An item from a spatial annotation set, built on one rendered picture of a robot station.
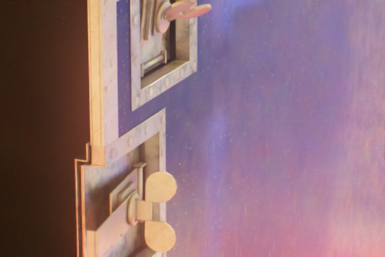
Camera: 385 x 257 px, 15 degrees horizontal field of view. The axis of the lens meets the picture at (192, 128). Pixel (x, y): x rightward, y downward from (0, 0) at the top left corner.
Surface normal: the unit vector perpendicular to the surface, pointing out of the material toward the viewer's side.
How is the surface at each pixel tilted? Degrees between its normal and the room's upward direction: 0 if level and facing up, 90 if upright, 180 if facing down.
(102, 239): 90
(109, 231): 90
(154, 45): 97
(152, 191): 85
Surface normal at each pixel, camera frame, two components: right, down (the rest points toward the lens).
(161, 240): -0.25, 0.20
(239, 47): 0.93, 0.11
